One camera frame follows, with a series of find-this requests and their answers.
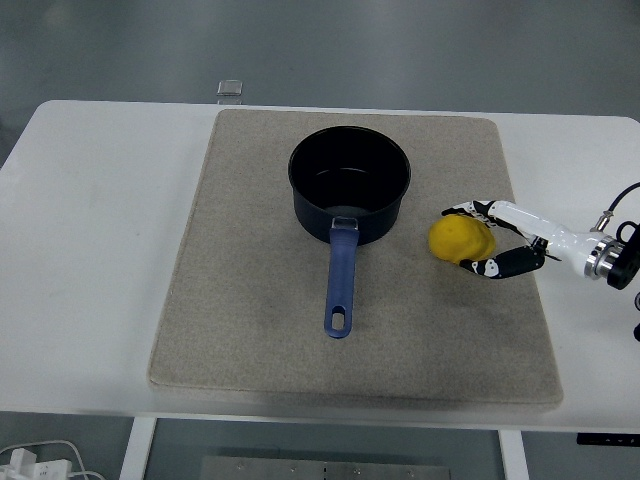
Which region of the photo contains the black table control panel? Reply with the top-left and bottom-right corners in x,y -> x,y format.
575,432 -> 640,446

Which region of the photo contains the blue pot with handle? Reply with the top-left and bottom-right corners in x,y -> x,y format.
287,125 -> 413,340

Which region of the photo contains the small clear plastic block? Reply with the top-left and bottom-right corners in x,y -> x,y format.
216,79 -> 245,105

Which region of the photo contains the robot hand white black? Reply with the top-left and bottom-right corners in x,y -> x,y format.
439,198 -> 599,281

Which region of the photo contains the beige fabric mat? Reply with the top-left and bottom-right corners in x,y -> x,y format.
146,108 -> 565,414

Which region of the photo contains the grey metal plate with screws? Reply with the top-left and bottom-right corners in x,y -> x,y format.
199,455 -> 454,480

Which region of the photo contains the yellow potato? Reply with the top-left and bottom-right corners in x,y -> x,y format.
428,215 -> 497,266

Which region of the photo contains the white table leg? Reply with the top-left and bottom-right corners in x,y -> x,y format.
497,428 -> 530,480
118,416 -> 159,480

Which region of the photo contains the white cable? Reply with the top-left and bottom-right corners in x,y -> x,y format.
0,439 -> 104,480

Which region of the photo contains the white power strip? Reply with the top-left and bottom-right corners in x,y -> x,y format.
0,448 -> 71,480

